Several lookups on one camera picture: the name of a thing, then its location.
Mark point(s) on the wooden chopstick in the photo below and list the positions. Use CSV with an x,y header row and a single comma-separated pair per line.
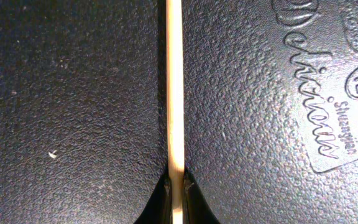
x,y
175,106

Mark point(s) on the round black serving tray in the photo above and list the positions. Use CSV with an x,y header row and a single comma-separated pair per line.
x,y
271,109

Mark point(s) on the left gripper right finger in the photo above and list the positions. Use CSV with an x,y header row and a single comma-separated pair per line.
x,y
195,207

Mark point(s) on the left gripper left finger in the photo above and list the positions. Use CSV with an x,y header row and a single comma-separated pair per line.
x,y
158,209

